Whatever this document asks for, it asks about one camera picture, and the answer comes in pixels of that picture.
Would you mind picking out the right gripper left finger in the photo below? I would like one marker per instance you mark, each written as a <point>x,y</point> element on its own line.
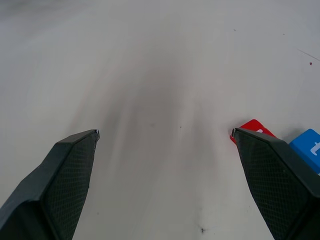
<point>55,185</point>

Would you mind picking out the red block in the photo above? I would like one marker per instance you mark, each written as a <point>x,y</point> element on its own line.
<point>251,125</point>

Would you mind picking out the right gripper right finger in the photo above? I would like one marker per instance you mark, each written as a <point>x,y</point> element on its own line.
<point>277,180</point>

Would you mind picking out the blue letter tile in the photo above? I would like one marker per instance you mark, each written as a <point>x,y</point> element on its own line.
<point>305,143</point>

